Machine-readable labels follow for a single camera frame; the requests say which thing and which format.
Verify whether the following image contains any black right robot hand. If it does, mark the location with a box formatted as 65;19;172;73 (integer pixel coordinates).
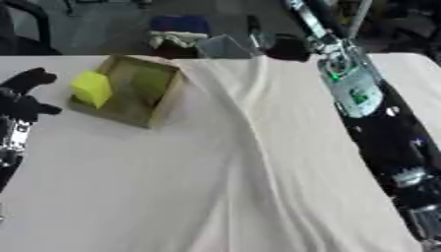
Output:
283;0;350;39

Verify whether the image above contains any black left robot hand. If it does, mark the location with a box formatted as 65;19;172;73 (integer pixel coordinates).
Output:
0;67;64;124

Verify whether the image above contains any tan cardboard box green inside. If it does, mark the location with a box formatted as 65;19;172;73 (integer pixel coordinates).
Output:
67;53;188;130

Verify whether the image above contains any dark bag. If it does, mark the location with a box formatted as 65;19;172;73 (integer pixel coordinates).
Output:
265;32;314;63

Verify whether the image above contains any black chair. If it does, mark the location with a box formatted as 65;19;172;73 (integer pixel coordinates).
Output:
0;0;64;56

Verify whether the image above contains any yellow-green block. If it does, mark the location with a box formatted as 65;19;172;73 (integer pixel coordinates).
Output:
69;70;114;110

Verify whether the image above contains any grey translucent container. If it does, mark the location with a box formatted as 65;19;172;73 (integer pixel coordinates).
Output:
196;33;255;60

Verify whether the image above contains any blue bag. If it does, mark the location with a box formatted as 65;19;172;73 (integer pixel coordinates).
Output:
148;14;213;34

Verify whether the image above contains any white crumpled cloth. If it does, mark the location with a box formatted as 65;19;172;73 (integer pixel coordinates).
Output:
148;31;211;49

